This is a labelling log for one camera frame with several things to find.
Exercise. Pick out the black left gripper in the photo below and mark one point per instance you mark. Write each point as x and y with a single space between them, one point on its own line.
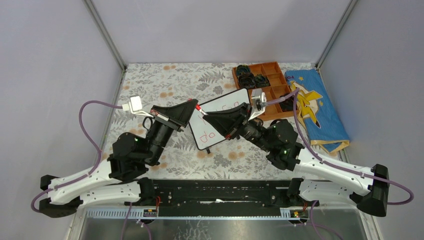
178 117

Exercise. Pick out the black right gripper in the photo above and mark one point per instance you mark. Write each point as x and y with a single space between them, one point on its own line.
228 122

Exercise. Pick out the black framed whiteboard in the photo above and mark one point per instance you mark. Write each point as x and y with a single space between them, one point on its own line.
205 136

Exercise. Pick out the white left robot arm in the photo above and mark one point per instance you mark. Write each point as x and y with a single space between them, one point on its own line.
121 177

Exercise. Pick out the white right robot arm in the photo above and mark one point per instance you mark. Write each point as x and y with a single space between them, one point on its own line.
364 187

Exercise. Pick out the floral table cloth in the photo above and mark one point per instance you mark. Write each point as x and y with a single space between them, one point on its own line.
169 84

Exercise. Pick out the black coiled band middle left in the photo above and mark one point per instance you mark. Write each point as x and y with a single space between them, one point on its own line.
247 81

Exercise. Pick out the black coiled band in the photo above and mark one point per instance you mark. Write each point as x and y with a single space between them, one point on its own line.
287 104
261 81
247 81
242 69

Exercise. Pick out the black coiled band middle right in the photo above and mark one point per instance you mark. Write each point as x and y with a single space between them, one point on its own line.
261 81

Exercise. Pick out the black coiled band back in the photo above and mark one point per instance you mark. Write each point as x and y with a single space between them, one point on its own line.
242 69

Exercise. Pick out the orange wooden compartment tray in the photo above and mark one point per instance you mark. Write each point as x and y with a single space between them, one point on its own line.
270 79

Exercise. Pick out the black coiled band front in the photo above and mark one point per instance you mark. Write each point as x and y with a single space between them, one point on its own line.
287 104

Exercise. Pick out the blue cartoon cloth bag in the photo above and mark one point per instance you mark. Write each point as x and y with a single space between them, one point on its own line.
316 111

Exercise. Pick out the left electronics board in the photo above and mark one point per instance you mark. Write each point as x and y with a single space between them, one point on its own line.
150 213

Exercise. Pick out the electronics board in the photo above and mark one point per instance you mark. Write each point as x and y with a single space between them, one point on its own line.
299 214
150 213

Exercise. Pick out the right electronics board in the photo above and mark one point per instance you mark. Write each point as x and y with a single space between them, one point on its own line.
299 214

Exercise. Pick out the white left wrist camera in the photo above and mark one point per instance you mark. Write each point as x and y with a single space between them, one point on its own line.
135 107

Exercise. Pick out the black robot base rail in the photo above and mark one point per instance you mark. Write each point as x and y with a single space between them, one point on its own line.
205 198

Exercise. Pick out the left aluminium frame post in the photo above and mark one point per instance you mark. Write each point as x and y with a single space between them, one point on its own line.
97 19

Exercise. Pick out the aluminium frame post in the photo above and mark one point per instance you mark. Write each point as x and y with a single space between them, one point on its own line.
97 19
335 34

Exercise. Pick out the right aluminium frame post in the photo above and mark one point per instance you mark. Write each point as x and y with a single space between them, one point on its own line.
335 34

